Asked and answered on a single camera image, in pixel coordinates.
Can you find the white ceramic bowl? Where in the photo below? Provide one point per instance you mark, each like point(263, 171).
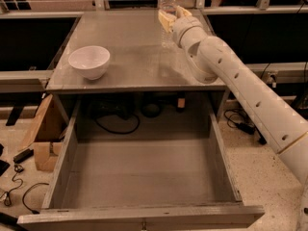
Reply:
point(91, 62)

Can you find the clear plastic water bottle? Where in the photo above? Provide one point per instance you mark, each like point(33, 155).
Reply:
point(167, 7)

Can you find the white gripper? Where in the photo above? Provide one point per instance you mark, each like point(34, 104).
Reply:
point(183, 26)

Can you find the open grey wooden drawer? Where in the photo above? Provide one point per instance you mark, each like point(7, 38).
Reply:
point(171, 174)

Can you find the brown cardboard box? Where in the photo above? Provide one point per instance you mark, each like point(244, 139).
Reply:
point(45, 134)

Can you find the black metal table leg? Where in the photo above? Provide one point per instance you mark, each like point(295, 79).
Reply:
point(262, 140)

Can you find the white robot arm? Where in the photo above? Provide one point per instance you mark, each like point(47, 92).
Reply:
point(211, 58)

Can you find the black device on floor left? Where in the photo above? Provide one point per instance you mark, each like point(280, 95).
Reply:
point(24, 155)

